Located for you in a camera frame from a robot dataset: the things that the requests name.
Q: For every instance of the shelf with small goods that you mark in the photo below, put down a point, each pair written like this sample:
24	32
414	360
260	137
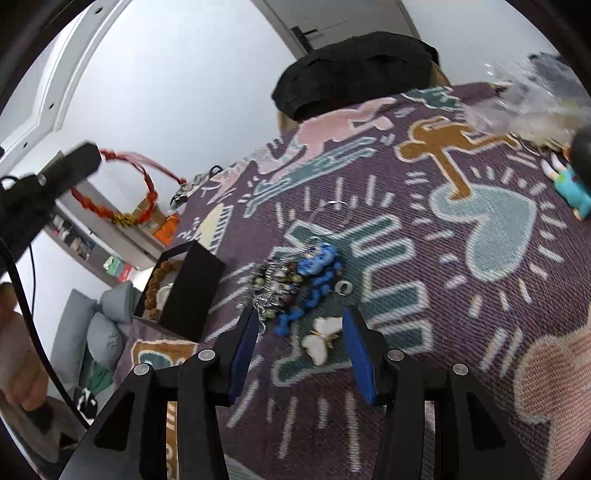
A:
83	247

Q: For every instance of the black jewelry box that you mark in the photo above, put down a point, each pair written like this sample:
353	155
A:
194	295

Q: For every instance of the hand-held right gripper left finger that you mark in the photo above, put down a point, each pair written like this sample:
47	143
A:
244	350

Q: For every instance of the white door frame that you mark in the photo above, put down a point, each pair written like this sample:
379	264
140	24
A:
60	78

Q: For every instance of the person's left hand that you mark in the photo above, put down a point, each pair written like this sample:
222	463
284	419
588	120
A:
21	350

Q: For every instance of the small doll figure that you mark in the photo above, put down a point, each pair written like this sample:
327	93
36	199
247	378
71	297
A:
572	184

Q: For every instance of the black shoe rack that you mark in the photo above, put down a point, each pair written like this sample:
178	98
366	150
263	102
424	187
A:
189	189

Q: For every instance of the grey sofa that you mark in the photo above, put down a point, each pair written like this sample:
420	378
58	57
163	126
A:
69	332

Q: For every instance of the white pendant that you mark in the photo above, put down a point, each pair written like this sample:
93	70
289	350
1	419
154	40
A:
165	296

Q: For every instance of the green cloth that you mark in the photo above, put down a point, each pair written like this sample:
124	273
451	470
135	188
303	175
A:
99	377

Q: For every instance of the clear plastic bag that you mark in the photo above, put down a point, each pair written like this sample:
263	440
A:
531	92

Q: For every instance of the white butterfly hair clip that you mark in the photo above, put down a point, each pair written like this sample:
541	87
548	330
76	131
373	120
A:
318	346

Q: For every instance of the thin silver bangle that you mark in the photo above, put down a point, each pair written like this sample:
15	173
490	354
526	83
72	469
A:
340	203

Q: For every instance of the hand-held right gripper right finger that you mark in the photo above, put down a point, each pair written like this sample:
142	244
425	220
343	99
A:
360	360

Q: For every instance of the orange bag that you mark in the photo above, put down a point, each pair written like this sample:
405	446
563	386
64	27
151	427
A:
167	230

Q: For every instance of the grey door frame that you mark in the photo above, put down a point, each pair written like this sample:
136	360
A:
115	226

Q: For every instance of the printed purple blanket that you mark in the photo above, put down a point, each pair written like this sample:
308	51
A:
415	323

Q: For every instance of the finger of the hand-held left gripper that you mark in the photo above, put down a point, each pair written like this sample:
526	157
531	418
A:
69	166

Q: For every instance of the grey door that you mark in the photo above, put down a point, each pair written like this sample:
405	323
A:
351	18

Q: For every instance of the black cloth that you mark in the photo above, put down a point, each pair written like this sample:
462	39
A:
360	69

